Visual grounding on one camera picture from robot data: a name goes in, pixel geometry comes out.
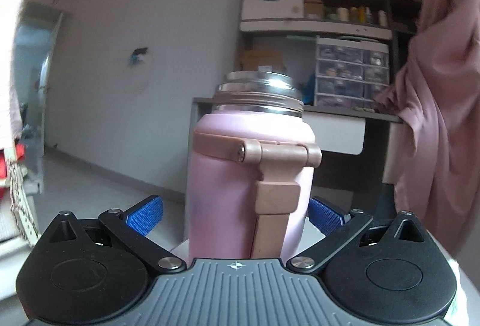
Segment grey desk with shelf hutch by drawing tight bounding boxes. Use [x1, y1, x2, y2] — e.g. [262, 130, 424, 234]
[183, 0, 425, 207]

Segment clear plastic drawer organizer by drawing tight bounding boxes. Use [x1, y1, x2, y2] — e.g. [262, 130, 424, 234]
[314, 37, 390, 112]

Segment blue plastic bag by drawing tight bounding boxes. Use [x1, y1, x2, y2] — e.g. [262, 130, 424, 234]
[300, 73, 316, 106]

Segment brown cardboard box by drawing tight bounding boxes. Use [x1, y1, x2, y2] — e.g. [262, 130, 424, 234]
[240, 50, 286, 73]

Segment white desk drawer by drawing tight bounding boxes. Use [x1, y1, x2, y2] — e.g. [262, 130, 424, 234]
[303, 112, 366, 155]

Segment pink curtain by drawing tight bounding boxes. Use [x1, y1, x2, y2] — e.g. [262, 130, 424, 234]
[377, 0, 479, 254]

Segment pink steel thermos flask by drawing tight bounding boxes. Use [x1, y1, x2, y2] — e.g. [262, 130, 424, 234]
[186, 71, 321, 259]

